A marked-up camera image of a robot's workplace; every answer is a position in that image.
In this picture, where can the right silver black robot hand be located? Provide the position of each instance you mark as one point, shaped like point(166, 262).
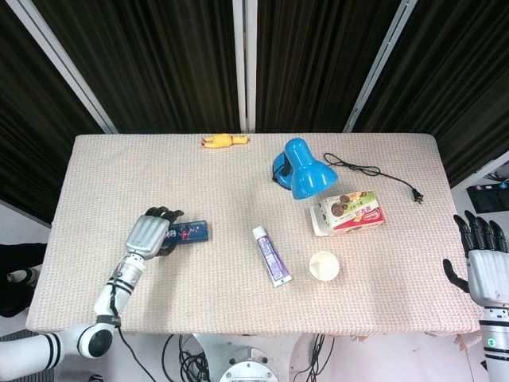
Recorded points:
point(487, 274)

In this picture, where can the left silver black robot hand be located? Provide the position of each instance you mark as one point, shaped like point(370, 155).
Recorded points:
point(145, 236)

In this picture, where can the blue glasses case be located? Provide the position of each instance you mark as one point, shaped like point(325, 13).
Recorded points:
point(191, 231)

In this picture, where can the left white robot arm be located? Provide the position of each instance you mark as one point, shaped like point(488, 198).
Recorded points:
point(105, 302)

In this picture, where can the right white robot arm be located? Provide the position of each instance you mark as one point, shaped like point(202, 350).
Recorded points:
point(495, 342)

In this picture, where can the table with beige tablecloth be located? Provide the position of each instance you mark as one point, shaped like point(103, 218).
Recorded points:
point(199, 187)

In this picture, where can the cookie carton box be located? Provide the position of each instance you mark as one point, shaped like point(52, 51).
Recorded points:
point(354, 215)

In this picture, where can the dark electronic device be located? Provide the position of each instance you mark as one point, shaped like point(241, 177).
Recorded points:
point(487, 197)

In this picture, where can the yellow rubber chicken toy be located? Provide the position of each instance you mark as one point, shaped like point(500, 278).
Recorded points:
point(220, 142)

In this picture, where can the purple white toothpaste tube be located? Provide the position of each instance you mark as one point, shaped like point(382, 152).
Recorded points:
point(270, 258)

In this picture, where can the black bag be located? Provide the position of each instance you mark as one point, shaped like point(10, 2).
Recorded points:
point(16, 258)

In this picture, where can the white paper cup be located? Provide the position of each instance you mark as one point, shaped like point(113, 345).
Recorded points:
point(324, 267)

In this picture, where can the blue desk lamp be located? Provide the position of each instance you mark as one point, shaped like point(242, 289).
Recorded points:
point(308, 175)

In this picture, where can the black pleated curtain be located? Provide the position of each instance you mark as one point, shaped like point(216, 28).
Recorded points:
point(159, 59)

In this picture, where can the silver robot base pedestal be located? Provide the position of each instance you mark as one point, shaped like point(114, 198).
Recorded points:
point(248, 362)

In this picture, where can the white frame post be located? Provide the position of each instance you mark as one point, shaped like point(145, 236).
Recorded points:
point(378, 67)
point(244, 63)
point(63, 63)

